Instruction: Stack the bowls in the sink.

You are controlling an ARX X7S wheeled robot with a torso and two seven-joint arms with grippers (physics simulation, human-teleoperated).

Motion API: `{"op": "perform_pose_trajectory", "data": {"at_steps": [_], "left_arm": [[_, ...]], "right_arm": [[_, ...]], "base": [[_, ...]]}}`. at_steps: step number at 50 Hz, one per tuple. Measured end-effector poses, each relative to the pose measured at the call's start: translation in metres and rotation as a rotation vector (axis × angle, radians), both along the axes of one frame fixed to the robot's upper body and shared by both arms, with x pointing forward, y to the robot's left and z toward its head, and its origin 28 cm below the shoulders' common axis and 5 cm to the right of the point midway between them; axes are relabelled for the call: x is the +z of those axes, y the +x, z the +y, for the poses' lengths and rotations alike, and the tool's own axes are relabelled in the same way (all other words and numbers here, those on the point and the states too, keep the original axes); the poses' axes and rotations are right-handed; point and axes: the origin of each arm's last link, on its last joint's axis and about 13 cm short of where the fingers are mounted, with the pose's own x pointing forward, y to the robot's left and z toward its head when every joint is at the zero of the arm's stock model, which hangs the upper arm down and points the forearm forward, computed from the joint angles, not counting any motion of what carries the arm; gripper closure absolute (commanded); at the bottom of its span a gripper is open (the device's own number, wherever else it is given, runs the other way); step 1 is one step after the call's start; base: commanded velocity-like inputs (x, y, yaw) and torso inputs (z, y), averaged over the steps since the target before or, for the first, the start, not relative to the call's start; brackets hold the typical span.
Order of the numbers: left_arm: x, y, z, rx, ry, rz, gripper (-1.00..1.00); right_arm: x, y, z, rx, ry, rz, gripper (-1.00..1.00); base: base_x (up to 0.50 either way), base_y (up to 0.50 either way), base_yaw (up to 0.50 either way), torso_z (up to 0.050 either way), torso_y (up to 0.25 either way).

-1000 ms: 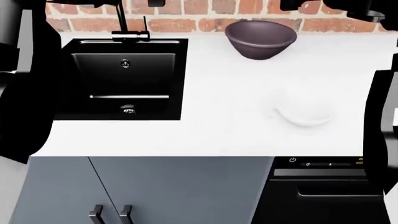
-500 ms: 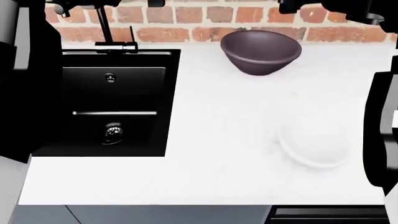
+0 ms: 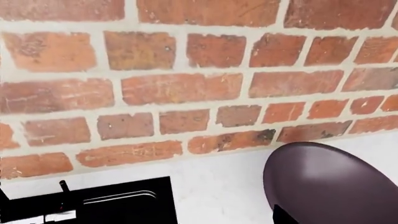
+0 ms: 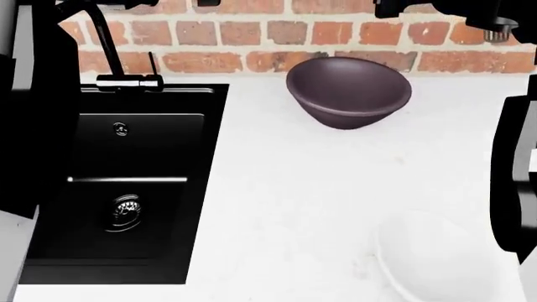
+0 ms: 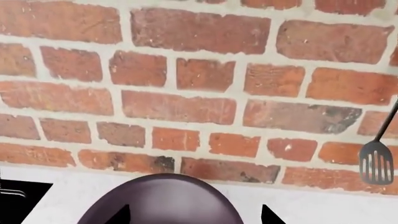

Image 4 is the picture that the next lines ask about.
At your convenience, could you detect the black double-basin sink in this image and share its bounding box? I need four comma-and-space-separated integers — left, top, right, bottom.
18, 83, 231, 286

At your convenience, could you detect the chrome sink drain strainer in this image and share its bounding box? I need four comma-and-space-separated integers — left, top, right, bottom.
102, 193, 144, 234

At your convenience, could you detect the black gooseneck faucet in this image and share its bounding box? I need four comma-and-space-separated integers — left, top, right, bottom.
55, 0, 165, 93

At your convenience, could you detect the dark brown bowl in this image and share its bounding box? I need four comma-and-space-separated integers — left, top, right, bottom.
285, 57, 414, 131

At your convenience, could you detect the white bowl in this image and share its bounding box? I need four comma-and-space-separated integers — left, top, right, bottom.
374, 209, 512, 302

